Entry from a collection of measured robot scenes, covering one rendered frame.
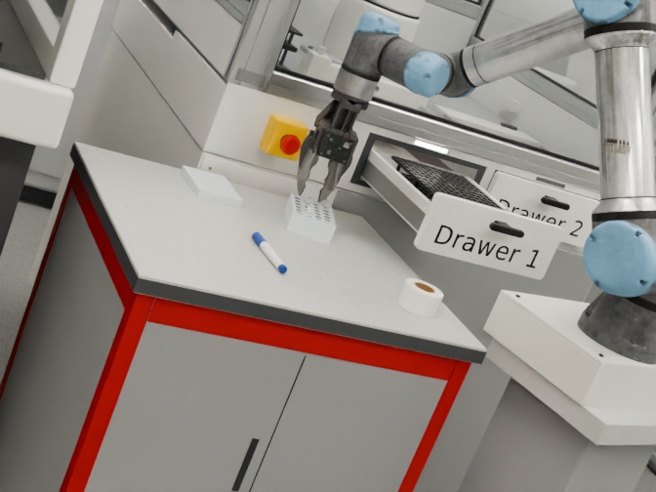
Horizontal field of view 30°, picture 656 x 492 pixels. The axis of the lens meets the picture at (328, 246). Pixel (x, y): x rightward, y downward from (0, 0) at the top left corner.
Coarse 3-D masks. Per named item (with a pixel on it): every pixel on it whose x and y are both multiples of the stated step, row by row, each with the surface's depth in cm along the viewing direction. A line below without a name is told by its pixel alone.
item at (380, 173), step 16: (368, 160) 250; (384, 160) 246; (416, 160) 258; (368, 176) 249; (384, 176) 243; (400, 176) 238; (464, 176) 262; (384, 192) 241; (400, 192) 236; (416, 192) 231; (400, 208) 234; (416, 208) 229; (416, 224) 228
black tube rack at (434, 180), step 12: (396, 168) 250; (408, 168) 245; (420, 168) 249; (432, 168) 254; (408, 180) 249; (420, 180) 239; (432, 180) 243; (444, 180) 247; (456, 180) 252; (444, 192) 236; (456, 192) 241; (468, 192) 244; (480, 192) 250; (492, 204) 243
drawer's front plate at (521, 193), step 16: (496, 176) 262; (512, 176) 264; (496, 192) 263; (512, 192) 264; (528, 192) 266; (544, 192) 267; (560, 192) 269; (528, 208) 267; (544, 208) 269; (576, 208) 272; (592, 208) 273; (576, 224) 274; (560, 240) 274; (576, 240) 276
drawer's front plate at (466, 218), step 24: (432, 216) 221; (456, 216) 223; (480, 216) 225; (504, 216) 227; (432, 240) 223; (504, 240) 229; (528, 240) 231; (552, 240) 233; (480, 264) 229; (504, 264) 231; (528, 264) 233
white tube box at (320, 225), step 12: (288, 204) 232; (300, 204) 230; (312, 204) 234; (288, 216) 227; (300, 216) 223; (312, 216) 226; (324, 216) 230; (288, 228) 224; (300, 228) 224; (312, 228) 224; (324, 228) 224; (324, 240) 225
